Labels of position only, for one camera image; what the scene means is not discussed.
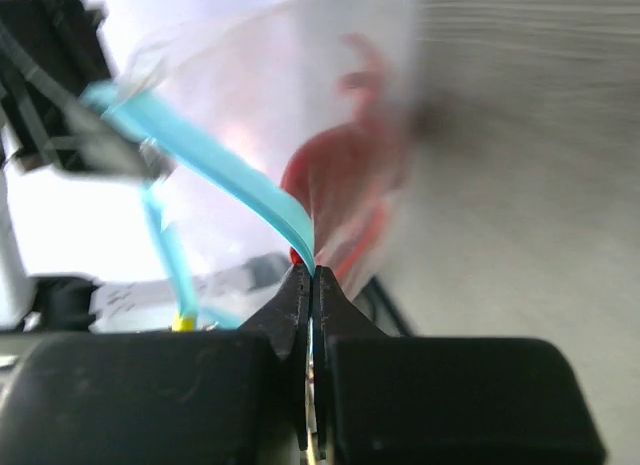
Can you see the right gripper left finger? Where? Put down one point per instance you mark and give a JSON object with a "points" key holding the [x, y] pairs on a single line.
{"points": [[206, 397]]}

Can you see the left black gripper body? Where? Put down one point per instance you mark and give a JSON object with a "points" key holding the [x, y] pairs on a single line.
{"points": [[50, 53]]}

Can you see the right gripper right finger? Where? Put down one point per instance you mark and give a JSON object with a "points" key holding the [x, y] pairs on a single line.
{"points": [[381, 399]]}

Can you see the red toy lobster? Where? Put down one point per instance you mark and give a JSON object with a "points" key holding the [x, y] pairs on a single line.
{"points": [[341, 175]]}

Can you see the clear zip top bag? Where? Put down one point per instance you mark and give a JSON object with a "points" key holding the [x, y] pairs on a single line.
{"points": [[227, 91]]}

